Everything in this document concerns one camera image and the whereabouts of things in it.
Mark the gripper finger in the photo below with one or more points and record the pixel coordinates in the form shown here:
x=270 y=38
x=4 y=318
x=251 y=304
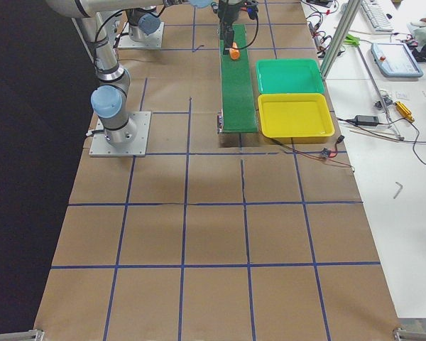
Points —
x=229 y=35

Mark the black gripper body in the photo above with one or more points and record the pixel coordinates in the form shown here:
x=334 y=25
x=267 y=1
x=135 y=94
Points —
x=226 y=14

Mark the orange 4680 cylinder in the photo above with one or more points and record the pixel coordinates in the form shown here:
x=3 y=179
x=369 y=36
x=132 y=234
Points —
x=234 y=52

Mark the green plastic tray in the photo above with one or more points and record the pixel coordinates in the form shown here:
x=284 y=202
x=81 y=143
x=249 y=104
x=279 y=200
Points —
x=287 y=76

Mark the green conveyor belt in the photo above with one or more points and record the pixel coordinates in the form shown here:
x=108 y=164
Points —
x=238 y=114

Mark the yellow plastic tray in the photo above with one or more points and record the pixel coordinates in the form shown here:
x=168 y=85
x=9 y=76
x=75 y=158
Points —
x=303 y=116

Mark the white keyboard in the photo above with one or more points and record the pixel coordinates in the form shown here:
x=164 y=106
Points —
x=376 y=18

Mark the black power adapter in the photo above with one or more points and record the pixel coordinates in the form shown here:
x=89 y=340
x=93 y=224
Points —
x=366 y=120

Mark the teach pendant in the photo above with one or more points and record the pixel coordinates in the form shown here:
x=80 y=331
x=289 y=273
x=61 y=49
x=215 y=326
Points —
x=395 y=60

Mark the gold power resistor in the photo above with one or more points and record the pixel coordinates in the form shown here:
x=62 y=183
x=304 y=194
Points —
x=404 y=111

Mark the allen key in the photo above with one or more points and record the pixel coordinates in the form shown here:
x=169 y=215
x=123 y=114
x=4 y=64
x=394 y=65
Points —
x=399 y=189

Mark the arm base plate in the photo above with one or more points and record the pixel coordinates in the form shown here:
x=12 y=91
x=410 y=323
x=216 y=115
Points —
x=132 y=140
x=136 y=39

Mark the aluminium profile post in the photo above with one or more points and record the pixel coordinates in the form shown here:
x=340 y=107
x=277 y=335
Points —
x=343 y=27

